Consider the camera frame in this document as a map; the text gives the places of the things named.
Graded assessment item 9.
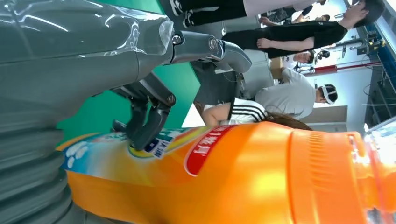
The orange juice bottle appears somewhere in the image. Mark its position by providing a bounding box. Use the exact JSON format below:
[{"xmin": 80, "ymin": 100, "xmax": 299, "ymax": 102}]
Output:
[{"xmin": 57, "ymin": 121, "xmax": 396, "ymax": 224}]

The person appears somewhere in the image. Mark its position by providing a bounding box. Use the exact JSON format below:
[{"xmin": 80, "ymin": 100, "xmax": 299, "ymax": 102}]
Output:
[
  {"xmin": 259, "ymin": 4, "xmax": 331, "ymax": 26},
  {"xmin": 194, "ymin": 97, "xmax": 313, "ymax": 131},
  {"xmin": 167, "ymin": 0, "xmax": 329, "ymax": 28},
  {"xmin": 255, "ymin": 68, "xmax": 339, "ymax": 120},
  {"xmin": 222, "ymin": 0, "xmax": 386, "ymax": 59},
  {"xmin": 283, "ymin": 49, "xmax": 316, "ymax": 69}
]

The white cabinet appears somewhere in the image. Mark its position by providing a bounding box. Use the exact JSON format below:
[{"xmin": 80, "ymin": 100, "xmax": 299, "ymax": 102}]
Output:
[{"xmin": 241, "ymin": 49, "xmax": 276, "ymax": 98}]

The brown cardboard box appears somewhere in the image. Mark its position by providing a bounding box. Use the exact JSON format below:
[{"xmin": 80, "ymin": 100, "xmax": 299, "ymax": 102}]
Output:
[{"xmin": 270, "ymin": 57, "xmax": 283, "ymax": 79}]

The red pipe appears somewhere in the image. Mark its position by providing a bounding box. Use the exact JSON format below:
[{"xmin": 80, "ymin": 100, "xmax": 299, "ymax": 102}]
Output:
[{"xmin": 301, "ymin": 61, "xmax": 382, "ymax": 76}]

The beige board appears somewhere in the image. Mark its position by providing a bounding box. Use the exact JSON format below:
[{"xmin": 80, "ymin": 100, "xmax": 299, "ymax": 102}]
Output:
[{"xmin": 301, "ymin": 105, "xmax": 349, "ymax": 124}]

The black yellow machine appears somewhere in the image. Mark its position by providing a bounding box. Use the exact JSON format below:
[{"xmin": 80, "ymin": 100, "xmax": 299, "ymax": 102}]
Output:
[{"xmin": 355, "ymin": 31, "xmax": 387, "ymax": 56}]

